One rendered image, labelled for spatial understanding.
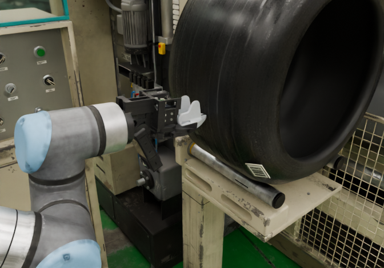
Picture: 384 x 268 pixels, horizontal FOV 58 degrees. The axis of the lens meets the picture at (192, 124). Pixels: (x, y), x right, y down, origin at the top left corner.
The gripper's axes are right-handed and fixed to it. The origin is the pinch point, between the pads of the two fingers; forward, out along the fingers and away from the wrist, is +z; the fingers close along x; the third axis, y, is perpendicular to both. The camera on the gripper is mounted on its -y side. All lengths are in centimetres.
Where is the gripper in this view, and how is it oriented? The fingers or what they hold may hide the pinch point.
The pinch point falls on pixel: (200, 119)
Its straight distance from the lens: 77.0
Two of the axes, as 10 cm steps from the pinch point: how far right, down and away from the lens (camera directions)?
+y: 0.9, -9.2, -3.7
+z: 7.8, -1.7, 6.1
